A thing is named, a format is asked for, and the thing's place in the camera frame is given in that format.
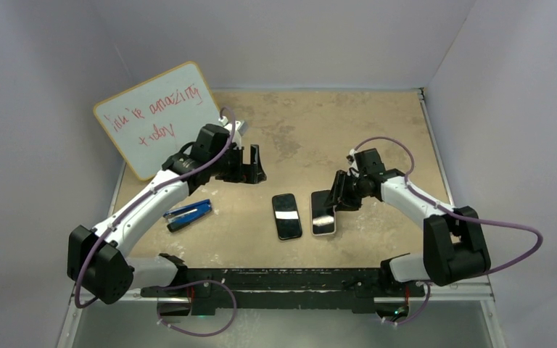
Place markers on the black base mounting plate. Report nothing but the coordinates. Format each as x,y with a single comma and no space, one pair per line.
358,290

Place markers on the yellow framed whiteboard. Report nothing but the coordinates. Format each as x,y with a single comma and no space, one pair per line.
152,120

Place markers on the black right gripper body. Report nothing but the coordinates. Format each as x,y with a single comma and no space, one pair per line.
357,183

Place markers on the black smartphone white edge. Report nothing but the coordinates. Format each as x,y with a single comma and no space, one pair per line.
286,213

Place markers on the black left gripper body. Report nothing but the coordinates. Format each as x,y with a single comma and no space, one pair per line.
233,158

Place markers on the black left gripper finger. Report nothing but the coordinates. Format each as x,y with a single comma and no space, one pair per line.
235,175
256,173

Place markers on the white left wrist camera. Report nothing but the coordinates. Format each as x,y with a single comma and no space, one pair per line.
240,129

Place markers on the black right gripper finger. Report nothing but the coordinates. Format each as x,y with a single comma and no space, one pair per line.
334,197
350,204

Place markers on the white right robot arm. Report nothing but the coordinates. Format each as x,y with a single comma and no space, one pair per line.
454,247

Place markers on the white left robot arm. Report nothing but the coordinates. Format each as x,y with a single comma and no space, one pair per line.
98,258

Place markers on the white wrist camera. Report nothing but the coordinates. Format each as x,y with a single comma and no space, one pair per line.
240,129
351,159

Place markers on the clear phone case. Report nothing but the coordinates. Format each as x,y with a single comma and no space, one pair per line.
324,234

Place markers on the black phone case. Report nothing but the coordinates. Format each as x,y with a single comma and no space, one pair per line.
287,216

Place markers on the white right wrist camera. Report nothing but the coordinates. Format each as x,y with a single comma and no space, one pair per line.
351,159

